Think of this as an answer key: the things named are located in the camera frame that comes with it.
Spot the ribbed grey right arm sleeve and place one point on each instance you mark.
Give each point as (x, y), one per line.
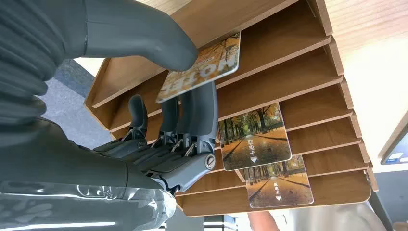
(25, 51)

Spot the person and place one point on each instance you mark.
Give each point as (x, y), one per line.
(331, 220)

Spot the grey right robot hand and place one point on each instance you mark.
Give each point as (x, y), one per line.
(79, 165)

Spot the large autumn avenue key card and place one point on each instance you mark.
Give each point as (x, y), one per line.
(255, 143)

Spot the wooden tiered card rack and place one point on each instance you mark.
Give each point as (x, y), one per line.
(287, 67)

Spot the small autumn avenue key card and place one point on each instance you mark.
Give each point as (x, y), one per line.
(279, 188)

